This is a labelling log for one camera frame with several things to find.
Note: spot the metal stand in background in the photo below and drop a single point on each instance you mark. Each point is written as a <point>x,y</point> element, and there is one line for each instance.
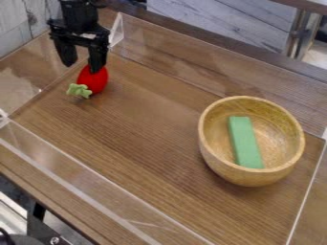
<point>310,12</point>

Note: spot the red plush strawberry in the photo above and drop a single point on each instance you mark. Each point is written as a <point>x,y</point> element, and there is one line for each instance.
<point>89,83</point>

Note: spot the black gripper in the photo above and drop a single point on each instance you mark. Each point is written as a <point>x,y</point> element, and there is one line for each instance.
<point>77,29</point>

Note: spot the clear acrylic front barrier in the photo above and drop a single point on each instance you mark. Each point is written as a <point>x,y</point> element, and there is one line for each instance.
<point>101,210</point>

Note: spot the wooden bowl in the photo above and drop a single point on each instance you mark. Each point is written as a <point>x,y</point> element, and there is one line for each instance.
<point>279,137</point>

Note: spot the clear acrylic corner bracket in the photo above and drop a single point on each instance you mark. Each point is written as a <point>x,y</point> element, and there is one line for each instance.
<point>116,32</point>

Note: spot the green rectangular block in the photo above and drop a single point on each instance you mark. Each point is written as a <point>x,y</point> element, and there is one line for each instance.
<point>246,149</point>

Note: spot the black table leg mount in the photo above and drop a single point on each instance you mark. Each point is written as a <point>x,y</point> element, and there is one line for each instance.
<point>37,228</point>

